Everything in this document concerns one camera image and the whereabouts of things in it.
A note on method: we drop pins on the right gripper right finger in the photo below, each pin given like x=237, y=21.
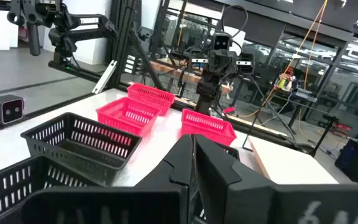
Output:
x=259, y=202

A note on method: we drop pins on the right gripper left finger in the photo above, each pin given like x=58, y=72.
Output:
x=104, y=205

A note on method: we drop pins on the black slotted plastic basket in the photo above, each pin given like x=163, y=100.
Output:
x=11, y=168
x=73, y=151

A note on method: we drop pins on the red slotted plastic basket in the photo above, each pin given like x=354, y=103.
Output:
x=110, y=110
x=197, y=132
x=163, y=107

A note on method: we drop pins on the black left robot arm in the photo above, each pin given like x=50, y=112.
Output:
x=208, y=90

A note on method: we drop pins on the yellow-green bottle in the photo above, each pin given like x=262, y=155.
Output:
x=282, y=83

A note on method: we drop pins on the black floor stand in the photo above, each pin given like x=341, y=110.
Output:
x=325, y=130

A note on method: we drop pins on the black computer case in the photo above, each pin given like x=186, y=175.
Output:
x=357, y=161

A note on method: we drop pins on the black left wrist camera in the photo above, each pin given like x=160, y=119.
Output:
x=222, y=42

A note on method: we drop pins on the black aluminium rig frame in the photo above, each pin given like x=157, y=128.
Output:
x=121, y=46

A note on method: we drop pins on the silver metal bracket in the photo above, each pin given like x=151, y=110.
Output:
x=104, y=77

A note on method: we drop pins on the small black table-level camera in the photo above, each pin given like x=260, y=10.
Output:
x=6, y=109

